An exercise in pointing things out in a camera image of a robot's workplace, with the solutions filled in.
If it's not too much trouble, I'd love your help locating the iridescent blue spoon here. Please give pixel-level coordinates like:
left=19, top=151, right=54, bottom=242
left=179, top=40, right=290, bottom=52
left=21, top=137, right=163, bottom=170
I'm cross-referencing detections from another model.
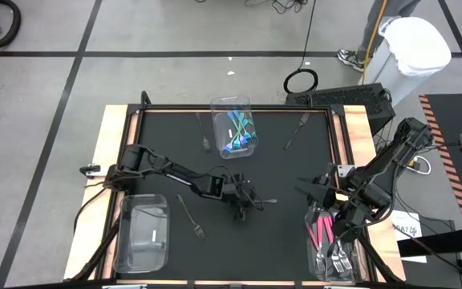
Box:
left=239, top=112, right=252, bottom=146

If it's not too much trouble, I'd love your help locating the white-bagged trash can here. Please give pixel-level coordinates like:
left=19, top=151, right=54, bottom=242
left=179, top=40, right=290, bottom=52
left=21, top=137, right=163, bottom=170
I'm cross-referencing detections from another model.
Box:
left=359, top=14, right=452, bottom=106

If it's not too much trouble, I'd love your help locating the black floor cable tangle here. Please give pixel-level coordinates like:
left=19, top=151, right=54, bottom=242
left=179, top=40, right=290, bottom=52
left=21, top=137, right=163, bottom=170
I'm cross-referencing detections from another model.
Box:
left=192, top=0, right=310, bottom=15

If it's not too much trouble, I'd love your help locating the black computer case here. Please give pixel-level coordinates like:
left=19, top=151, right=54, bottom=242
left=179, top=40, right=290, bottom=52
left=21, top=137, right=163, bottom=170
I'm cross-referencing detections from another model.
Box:
left=285, top=82, right=397, bottom=136

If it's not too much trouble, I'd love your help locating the yellow cable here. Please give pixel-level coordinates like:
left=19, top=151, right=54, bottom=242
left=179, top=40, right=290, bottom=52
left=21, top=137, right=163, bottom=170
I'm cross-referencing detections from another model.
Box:
left=360, top=0, right=389, bottom=86

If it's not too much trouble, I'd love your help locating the clear plastic bin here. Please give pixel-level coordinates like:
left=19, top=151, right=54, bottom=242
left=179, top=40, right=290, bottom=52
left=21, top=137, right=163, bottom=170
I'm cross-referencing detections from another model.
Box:
left=209, top=94, right=259, bottom=161
left=112, top=193, right=171, bottom=275
left=302, top=196, right=360, bottom=282

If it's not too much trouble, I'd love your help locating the white charger cable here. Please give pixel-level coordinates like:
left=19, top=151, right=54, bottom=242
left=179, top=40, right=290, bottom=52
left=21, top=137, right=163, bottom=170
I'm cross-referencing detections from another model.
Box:
left=409, top=154, right=432, bottom=177

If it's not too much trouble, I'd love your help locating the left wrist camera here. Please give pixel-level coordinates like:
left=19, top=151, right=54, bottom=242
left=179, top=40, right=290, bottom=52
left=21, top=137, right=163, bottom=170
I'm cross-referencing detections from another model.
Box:
left=206, top=176, right=226, bottom=200

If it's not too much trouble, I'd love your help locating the hazard-striped black floor mat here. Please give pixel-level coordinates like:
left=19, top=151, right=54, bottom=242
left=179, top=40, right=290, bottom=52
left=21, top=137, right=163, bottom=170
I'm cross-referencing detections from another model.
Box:
left=418, top=92, right=462, bottom=228

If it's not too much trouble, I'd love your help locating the black coiled floor cable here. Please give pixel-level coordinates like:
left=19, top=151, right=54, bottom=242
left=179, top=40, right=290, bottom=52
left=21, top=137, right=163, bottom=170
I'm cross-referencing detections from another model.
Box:
left=282, top=0, right=320, bottom=96

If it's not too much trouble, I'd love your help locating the white paper sheet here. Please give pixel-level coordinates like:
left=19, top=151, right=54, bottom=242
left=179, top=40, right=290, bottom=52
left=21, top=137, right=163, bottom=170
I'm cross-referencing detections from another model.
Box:
left=389, top=208, right=428, bottom=265

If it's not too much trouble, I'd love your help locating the person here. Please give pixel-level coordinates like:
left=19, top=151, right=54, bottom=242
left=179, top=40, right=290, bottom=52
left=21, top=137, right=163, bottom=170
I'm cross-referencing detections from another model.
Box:
left=337, top=0, right=423, bottom=73

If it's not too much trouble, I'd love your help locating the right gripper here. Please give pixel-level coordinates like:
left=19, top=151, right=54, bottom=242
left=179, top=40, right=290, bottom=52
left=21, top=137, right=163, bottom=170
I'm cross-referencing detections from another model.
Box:
left=294, top=162, right=348, bottom=210

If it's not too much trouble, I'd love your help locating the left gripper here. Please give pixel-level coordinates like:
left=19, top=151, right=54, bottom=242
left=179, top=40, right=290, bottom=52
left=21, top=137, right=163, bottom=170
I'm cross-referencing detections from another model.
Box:
left=223, top=173, right=265, bottom=222

